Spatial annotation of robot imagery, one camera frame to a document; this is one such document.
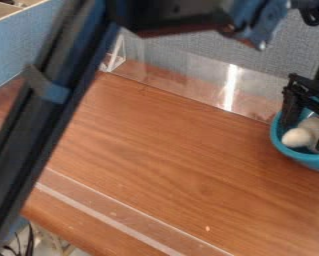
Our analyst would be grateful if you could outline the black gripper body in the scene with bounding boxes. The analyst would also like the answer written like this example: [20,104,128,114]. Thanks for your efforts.
[282,73,319,115]

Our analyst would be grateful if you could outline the white plush mushroom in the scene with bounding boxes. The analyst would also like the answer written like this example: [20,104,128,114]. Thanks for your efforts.
[282,116,319,151]

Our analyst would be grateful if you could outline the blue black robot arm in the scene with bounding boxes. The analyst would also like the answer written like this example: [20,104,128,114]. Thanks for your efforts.
[0,0,319,248]

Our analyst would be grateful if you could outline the blue plastic bowl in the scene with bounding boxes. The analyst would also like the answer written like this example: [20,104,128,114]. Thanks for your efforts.
[269,109,319,172]

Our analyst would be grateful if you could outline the clear acrylic back barrier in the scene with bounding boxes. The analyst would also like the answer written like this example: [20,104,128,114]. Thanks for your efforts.
[112,43,286,123]

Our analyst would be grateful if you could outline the clear acrylic barrier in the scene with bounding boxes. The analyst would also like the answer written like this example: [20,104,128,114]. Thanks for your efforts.
[36,169,233,256]
[112,43,286,123]

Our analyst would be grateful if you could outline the clear acrylic front barrier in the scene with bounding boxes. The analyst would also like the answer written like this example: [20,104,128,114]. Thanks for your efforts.
[36,169,233,256]

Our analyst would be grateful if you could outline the blue partition with wooden top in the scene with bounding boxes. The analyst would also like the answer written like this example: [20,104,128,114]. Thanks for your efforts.
[0,0,64,86]

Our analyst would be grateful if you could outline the clear acrylic corner bracket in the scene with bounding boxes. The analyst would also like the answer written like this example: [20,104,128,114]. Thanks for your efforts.
[98,35,127,73]

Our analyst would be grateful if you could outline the black cables under table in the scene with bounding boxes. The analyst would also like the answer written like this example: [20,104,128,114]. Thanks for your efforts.
[0,222,37,256]

